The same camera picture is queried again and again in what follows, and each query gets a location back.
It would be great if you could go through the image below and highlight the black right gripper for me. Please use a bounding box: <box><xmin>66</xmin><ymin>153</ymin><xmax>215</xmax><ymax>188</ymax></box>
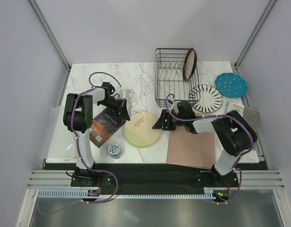
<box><xmin>152</xmin><ymin>109</ymin><xmax>185</xmax><ymax>131</ymax></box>

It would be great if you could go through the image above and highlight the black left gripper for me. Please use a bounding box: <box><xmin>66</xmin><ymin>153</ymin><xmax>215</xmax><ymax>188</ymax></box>
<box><xmin>98</xmin><ymin>97</ymin><xmax>131</xmax><ymax>122</ymax></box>

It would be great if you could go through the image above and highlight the cream plate with branch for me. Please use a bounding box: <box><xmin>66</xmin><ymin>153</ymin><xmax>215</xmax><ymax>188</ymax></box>
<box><xmin>123</xmin><ymin>113</ymin><xmax>162</xmax><ymax>148</ymax></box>

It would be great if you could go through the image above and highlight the black wire dish rack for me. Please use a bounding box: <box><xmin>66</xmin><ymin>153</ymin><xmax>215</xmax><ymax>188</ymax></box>
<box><xmin>154</xmin><ymin>48</ymin><xmax>200</xmax><ymax>107</ymax></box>

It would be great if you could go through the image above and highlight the blue striped white plate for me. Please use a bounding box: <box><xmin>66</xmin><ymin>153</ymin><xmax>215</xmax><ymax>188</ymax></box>
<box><xmin>188</xmin><ymin>85</ymin><xmax>223</xmax><ymax>113</ymax></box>

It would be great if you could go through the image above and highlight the teal polka dot plate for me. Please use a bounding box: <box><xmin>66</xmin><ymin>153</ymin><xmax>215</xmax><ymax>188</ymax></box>
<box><xmin>214</xmin><ymin>72</ymin><xmax>248</xmax><ymax>98</ymax></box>

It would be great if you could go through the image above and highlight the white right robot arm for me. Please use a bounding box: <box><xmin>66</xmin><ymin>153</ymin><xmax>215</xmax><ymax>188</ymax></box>
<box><xmin>166</xmin><ymin>101</ymin><xmax>257</xmax><ymax>186</ymax></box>

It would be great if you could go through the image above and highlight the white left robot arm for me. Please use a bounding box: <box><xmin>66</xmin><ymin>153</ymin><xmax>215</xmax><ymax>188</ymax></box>
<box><xmin>63</xmin><ymin>82</ymin><xmax>131</xmax><ymax>186</ymax></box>

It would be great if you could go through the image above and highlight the dark sunset book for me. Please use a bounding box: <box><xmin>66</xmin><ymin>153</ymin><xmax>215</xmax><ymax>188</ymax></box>
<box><xmin>89</xmin><ymin>108</ymin><xmax>126</xmax><ymax>148</ymax></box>

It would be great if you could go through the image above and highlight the blue patterned small cup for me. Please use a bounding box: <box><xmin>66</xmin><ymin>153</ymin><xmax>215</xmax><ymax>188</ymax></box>
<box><xmin>108</xmin><ymin>143</ymin><xmax>122</xmax><ymax>159</ymax></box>

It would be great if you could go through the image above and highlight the pink folder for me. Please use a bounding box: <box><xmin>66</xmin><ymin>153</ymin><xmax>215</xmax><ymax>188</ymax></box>
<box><xmin>166</xmin><ymin>127</ymin><xmax>215</xmax><ymax>169</ymax></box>

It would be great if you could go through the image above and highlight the clear plastic bag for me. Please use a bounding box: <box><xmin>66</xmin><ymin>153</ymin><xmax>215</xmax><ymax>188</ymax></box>
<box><xmin>46</xmin><ymin>105</ymin><xmax>77</xmax><ymax>163</ymax></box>

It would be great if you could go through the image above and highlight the white paper leaflet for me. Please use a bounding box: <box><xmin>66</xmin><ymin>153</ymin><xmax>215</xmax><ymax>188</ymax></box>
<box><xmin>225</xmin><ymin>102</ymin><xmax>244</xmax><ymax>116</ymax></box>

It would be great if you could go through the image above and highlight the grey setup guide booklet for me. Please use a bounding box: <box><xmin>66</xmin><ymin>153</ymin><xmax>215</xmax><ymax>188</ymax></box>
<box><xmin>243</xmin><ymin>106</ymin><xmax>259</xmax><ymax>131</ymax></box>

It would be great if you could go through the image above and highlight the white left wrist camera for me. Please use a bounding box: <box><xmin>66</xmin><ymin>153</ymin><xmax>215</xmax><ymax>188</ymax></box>
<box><xmin>121</xmin><ymin>89</ymin><xmax>131</xmax><ymax>98</ymax></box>

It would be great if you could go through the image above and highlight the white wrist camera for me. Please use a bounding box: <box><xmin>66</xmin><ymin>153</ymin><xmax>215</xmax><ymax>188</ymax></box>
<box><xmin>121</xmin><ymin>89</ymin><xmax>131</xmax><ymax>98</ymax></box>
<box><xmin>169</xmin><ymin>100</ymin><xmax>179</xmax><ymax>114</ymax></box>

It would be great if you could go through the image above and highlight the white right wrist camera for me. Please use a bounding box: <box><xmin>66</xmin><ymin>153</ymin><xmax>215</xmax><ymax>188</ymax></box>
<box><xmin>169</xmin><ymin>100</ymin><xmax>179</xmax><ymax>114</ymax></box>

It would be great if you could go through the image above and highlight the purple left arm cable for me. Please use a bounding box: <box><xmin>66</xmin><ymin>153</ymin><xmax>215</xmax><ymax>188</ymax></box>
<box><xmin>36</xmin><ymin>72</ymin><xmax>124</xmax><ymax>216</ymax></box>

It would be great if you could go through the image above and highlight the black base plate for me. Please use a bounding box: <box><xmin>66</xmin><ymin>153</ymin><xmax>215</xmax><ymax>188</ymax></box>
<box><xmin>70</xmin><ymin>164</ymin><xmax>239</xmax><ymax>199</ymax></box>

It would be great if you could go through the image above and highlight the white cable duct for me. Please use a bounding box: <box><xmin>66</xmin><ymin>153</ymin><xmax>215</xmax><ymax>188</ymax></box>
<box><xmin>37</xmin><ymin>188</ymin><xmax>221</xmax><ymax>199</ymax></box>

